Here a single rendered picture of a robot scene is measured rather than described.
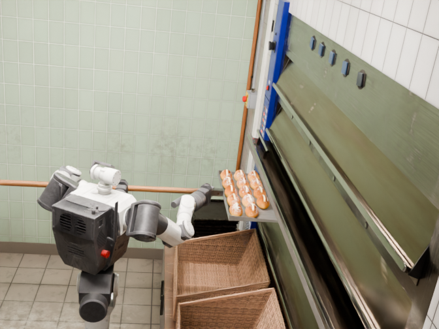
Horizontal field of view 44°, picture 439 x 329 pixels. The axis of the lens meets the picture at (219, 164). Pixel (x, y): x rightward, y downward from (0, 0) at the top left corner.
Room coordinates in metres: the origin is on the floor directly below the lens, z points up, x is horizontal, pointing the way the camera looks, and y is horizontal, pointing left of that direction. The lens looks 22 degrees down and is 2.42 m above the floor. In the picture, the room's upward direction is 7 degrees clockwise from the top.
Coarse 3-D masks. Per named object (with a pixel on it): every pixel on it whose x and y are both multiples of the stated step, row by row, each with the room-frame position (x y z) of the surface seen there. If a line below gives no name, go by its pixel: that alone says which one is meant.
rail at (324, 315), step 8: (248, 136) 2.88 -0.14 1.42; (256, 152) 2.63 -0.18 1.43; (264, 168) 2.42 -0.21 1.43; (264, 176) 2.36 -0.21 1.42; (272, 184) 2.25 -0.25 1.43; (272, 192) 2.16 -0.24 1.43; (280, 208) 2.01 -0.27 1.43; (280, 216) 1.97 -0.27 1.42; (288, 224) 1.88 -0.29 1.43; (288, 232) 1.82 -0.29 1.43; (296, 240) 1.77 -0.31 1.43; (296, 248) 1.71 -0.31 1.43; (296, 256) 1.68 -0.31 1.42; (304, 264) 1.60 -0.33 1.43; (304, 272) 1.56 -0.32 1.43; (312, 280) 1.52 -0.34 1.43; (312, 288) 1.47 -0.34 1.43; (312, 296) 1.45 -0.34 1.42; (320, 296) 1.43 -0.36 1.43; (320, 304) 1.39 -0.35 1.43; (320, 312) 1.36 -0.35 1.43; (328, 320) 1.32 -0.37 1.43; (328, 328) 1.28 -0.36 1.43
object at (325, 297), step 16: (256, 144) 2.81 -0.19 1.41; (256, 160) 2.58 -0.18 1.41; (272, 160) 2.63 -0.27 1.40; (272, 176) 2.40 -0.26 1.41; (288, 176) 2.46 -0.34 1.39; (288, 192) 2.26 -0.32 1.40; (288, 208) 2.08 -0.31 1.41; (304, 208) 2.12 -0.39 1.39; (304, 224) 1.97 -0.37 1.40; (288, 240) 1.80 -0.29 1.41; (304, 240) 1.82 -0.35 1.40; (320, 240) 1.86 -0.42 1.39; (304, 256) 1.70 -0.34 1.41; (320, 256) 1.73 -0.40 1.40; (320, 272) 1.62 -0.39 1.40; (336, 272) 1.65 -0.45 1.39; (304, 288) 1.52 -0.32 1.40; (320, 288) 1.51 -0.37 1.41; (336, 288) 1.54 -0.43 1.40; (336, 304) 1.44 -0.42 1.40; (352, 304) 1.47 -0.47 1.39; (320, 320) 1.34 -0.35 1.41; (336, 320) 1.36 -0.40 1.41; (352, 320) 1.38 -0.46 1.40
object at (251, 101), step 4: (248, 92) 3.52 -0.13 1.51; (256, 92) 3.55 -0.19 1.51; (248, 96) 3.49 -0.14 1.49; (252, 96) 3.49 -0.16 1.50; (256, 96) 3.49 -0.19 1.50; (248, 100) 3.48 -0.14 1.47; (252, 100) 3.49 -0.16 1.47; (256, 100) 3.49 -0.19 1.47; (248, 104) 3.49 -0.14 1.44; (252, 104) 3.49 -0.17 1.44; (252, 108) 3.49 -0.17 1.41
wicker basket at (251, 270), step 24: (192, 240) 2.84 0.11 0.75; (216, 240) 2.86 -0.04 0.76; (240, 240) 2.88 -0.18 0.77; (192, 264) 2.83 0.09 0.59; (216, 264) 2.86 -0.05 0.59; (240, 264) 2.84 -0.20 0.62; (264, 264) 2.50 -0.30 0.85; (192, 288) 2.59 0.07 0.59; (216, 288) 2.62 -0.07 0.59; (240, 288) 2.33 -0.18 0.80; (264, 288) 2.37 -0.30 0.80
